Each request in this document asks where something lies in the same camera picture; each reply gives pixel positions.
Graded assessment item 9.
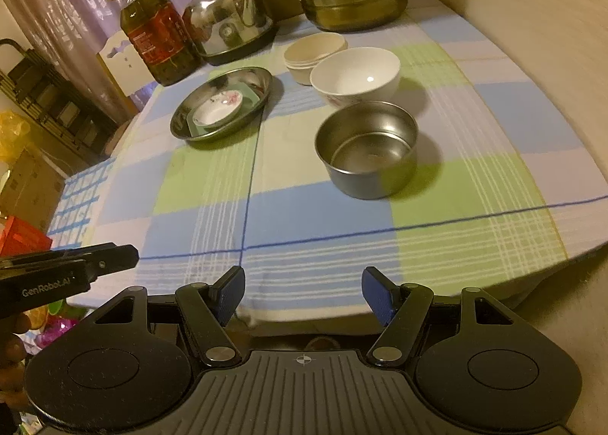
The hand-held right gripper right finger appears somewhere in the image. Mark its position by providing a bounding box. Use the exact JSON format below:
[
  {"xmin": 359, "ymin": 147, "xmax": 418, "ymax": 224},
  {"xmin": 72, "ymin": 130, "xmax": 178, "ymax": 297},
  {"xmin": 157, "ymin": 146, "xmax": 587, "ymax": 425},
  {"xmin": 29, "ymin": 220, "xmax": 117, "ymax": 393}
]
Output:
[{"xmin": 361, "ymin": 266, "xmax": 533, "ymax": 368}]

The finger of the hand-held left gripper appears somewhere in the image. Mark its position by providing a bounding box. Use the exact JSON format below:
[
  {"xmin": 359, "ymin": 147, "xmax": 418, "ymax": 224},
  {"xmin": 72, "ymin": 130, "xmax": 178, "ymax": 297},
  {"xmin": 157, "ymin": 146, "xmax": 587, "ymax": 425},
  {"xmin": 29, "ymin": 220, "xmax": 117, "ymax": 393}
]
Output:
[
  {"xmin": 85, "ymin": 245, "xmax": 140, "ymax": 283},
  {"xmin": 0, "ymin": 242, "xmax": 119, "ymax": 274}
]

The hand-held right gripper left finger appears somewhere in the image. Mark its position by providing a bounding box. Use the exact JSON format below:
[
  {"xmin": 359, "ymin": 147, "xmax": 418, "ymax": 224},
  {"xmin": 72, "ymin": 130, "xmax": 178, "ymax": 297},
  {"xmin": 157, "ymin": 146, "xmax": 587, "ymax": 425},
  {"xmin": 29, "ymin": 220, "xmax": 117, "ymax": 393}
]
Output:
[{"xmin": 78, "ymin": 265, "xmax": 247, "ymax": 368}]

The stainless steel bowl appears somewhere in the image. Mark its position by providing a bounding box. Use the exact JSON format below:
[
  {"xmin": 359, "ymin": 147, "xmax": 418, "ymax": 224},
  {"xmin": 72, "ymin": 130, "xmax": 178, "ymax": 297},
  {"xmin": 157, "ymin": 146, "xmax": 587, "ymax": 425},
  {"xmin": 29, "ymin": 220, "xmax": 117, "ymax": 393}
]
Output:
[{"xmin": 314, "ymin": 101, "xmax": 419, "ymax": 199}]

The oval stainless steel plate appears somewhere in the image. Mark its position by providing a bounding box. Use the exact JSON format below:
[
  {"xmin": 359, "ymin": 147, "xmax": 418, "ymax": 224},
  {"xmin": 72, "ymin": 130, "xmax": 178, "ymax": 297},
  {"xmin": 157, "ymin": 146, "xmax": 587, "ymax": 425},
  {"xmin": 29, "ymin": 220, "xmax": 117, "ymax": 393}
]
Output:
[{"xmin": 170, "ymin": 67, "xmax": 274, "ymax": 144}]

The small floral white dish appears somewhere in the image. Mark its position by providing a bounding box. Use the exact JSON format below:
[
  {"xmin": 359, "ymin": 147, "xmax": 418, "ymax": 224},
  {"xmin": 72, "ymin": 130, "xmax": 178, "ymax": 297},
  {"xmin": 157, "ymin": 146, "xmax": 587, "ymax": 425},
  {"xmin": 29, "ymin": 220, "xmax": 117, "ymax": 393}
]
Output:
[{"xmin": 192, "ymin": 89, "xmax": 244, "ymax": 128}]

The green square plate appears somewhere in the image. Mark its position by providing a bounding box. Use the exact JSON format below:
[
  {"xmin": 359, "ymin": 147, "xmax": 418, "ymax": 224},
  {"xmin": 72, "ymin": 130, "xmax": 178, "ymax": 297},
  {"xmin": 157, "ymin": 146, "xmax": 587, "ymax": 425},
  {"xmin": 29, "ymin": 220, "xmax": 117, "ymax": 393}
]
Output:
[{"xmin": 187, "ymin": 80, "xmax": 265, "ymax": 138}]

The large white ceramic bowl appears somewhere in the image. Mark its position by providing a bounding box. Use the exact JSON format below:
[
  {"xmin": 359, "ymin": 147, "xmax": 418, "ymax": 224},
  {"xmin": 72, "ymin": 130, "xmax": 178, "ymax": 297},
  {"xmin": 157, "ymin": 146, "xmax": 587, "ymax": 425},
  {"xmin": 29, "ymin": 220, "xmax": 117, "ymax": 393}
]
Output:
[{"xmin": 310, "ymin": 48, "xmax": 401, "ymax": 109}]

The stack of cream bowls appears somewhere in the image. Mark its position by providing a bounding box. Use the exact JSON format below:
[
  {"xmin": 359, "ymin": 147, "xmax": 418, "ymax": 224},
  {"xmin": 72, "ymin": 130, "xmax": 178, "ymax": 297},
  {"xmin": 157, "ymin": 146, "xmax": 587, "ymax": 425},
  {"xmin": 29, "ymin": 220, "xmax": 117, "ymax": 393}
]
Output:
[{"xmin": 283, "ymin": 33, "xmax": 349, "ymax": 68}]

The person's left hand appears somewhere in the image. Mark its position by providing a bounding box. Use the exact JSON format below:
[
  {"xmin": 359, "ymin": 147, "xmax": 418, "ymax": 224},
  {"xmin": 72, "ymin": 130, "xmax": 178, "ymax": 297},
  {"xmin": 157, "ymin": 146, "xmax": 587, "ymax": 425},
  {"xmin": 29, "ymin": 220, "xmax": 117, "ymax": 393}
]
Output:
[{"xmin": 0, "ymin": 313, "xmax": 30, "ymax": 398}]

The red plastic crate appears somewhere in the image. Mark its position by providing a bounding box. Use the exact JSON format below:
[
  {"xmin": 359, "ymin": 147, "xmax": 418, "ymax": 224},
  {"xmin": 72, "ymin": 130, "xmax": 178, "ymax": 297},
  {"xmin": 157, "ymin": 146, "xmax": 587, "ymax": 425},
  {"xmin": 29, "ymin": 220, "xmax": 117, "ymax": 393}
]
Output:
[{"xmin": 0, "ymin": 215, "xmax": 52, "ymax": 258}]

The pink plastic object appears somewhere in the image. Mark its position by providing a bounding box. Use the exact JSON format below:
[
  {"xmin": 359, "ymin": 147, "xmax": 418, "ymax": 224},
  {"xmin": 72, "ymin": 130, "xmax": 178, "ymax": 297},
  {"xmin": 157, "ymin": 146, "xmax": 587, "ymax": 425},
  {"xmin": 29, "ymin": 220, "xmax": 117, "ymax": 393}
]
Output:
[{"xmin": 40, "ymin": 316, "xmax": 89, "ymax": 351}]

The blue grid white towel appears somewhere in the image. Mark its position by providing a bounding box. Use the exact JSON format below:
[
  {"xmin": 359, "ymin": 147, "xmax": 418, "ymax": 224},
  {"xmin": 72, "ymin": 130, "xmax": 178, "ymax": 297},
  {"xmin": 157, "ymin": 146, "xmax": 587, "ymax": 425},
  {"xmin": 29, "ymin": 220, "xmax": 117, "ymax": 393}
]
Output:
[{"xmin": 47, "ymin": 157, "xmax": 117, "ymax": 246}]

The cardboard box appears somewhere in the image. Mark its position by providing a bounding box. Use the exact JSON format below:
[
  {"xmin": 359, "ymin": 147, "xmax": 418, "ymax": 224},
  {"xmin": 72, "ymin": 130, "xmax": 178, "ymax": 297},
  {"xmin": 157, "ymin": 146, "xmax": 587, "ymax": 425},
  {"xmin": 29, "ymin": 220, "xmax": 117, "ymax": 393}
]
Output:
[{"xmin": 0, "ymin": 150, "xmax": 65, "ymax": 222}]

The yellow plastic bag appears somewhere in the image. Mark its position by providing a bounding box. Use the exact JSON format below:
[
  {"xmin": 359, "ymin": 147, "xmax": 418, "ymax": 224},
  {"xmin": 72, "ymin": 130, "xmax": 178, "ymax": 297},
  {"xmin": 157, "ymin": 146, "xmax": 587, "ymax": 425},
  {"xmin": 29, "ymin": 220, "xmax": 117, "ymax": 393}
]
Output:
[{"xmin": 0, "ymin": 111, "xmax": 36, "ymax": 165}]

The black folding rack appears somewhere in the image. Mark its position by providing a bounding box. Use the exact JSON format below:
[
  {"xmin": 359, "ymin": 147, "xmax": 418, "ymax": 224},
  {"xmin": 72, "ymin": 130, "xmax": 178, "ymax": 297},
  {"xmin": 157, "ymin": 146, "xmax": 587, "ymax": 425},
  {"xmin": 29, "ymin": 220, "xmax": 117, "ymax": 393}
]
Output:
[{"xmin": 0, "ymin": 38, "xmax": 119, "ymax": 155}]

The cooking oil bottle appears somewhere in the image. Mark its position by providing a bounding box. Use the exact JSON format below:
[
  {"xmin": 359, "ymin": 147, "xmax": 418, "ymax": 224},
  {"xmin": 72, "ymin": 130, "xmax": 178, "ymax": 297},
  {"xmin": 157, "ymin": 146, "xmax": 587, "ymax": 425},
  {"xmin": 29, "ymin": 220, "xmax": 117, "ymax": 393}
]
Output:
[{"xmin": 108, "ymin": 0, "xmax": 200, "ymax": 87}]

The stainless steel kettle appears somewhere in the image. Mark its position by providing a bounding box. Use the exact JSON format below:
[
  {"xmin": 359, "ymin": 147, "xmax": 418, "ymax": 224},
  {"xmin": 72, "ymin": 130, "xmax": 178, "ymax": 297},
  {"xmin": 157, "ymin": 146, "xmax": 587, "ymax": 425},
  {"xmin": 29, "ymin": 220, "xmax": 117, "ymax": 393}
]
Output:
[{"xmin": 182, "ymin": 0, "xmax": 280, "ymax": 66}]

